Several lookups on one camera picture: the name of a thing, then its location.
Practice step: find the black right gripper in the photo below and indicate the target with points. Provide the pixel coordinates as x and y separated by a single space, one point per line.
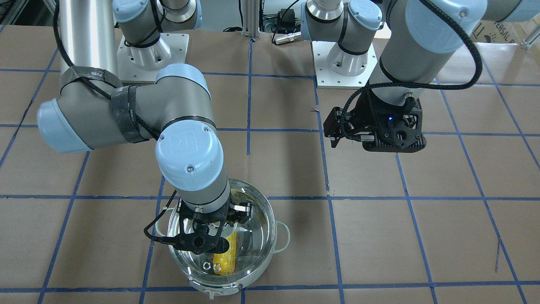
241 213

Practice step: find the pale green steel pot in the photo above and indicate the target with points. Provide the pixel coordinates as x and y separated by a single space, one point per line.
253 270

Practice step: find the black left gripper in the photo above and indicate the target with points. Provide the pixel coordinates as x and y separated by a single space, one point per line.
366 110

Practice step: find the silver cable connector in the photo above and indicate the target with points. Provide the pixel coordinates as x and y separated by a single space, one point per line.
289 38

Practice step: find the yellow corn cob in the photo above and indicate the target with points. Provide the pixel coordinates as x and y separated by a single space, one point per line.
239 239

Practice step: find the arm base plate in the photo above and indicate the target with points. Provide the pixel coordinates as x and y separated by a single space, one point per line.
350 71
141 65

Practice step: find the glass pot lid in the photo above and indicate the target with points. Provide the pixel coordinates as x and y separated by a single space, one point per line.
221 228

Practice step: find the black power adapter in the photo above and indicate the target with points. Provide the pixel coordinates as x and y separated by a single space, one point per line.
287 16

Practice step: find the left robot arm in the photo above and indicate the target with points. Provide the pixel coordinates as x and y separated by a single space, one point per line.
424 35

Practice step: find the aluminium frame post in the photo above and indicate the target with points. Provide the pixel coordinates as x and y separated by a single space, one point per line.
250 15

